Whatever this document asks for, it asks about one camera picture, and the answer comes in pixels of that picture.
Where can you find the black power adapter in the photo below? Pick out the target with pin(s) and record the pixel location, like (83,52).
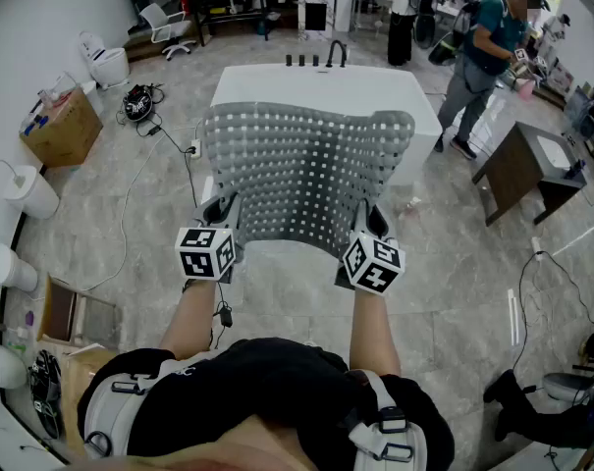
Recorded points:
(225,316)

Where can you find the person's right forearm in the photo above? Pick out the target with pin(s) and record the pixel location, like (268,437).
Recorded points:
(372,331)

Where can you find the closed cardboard box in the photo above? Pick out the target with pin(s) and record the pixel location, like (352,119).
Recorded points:
(63,130)

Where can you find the black bathtub faucet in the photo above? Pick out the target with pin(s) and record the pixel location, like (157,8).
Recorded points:
(337,52)

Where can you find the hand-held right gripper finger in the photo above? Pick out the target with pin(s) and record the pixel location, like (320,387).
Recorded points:
(361,216)
(386,221)

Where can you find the person's black shirt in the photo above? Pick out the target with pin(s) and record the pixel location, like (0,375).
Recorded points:
(257,385)

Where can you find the black faucet knob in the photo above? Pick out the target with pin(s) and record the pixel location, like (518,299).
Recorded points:
(315,60)
(289,60)
(302,60)

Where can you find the grey perforated bath mat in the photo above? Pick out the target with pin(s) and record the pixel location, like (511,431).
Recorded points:
(306,165)

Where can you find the white office chair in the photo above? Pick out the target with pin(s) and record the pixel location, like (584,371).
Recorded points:
(166,25)

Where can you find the white toilet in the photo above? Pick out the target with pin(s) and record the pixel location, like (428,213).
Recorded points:
(107,64)

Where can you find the black helmet device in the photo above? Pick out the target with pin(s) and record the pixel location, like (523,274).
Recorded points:
(137,104)
(46,390)

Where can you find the person's left forearm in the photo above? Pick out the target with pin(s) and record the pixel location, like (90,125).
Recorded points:
(193,317)

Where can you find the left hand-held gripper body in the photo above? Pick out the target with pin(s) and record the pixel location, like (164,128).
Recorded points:
(198,260)

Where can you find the open cardboard box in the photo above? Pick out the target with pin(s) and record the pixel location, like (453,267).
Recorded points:
(61,312)

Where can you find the white cylindrical bin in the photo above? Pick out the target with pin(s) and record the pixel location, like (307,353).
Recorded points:
(31,192)

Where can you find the brown wooden vanity cabinet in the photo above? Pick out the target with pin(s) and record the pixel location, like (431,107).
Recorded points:
(512,165)

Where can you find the grey rimmed toilet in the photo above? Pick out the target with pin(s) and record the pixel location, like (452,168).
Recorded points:
(569,385)

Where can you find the white bathtub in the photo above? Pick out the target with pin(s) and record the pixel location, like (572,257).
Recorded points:
(321,86)

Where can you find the white power strip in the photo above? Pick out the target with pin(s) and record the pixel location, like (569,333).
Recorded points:
(536,248)
(196,148)

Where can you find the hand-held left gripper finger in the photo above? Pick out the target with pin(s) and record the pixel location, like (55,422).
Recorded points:
(233,211)
(209,210)

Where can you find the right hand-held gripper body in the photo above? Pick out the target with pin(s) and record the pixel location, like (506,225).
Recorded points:
(375,265)

